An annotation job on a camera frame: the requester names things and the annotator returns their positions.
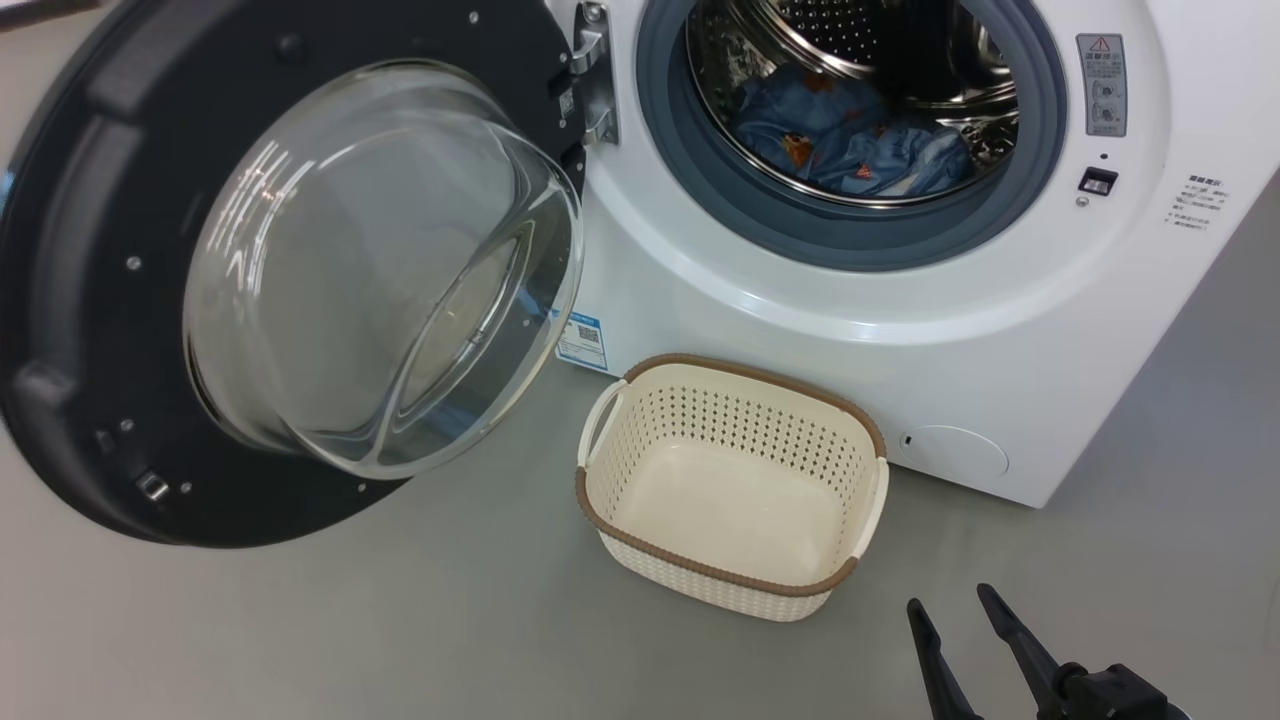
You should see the blue patterned garment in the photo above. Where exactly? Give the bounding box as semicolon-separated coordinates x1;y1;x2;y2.
730;65;976;198

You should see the cream perforated laundry basket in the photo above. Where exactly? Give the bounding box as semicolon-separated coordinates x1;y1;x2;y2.
575;353;890;623

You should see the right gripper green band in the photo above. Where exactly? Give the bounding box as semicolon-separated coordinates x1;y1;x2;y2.
906;584;1191;720

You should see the black glass washing machine door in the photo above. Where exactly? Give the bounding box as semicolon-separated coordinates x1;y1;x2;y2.
0;0;589;549

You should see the round filter cover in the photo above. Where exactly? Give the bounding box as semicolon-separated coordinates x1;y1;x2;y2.
897;425;1011;479

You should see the grey rubber door gasket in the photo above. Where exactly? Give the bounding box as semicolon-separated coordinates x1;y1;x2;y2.
636;0;1069;273

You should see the stainless steel drum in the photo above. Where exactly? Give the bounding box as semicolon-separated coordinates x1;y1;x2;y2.
685;0;1021;209

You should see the metal door hinge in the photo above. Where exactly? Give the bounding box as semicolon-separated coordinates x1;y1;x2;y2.
570;0;621;146

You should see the blue energy label sticker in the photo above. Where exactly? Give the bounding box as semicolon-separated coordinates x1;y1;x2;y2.
556;310;609;373

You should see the white washing machine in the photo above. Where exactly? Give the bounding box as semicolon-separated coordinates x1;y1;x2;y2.
555;0;1280;509

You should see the grey warning label sticker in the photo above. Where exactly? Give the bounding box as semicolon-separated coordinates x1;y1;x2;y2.
1076;33;1128;138

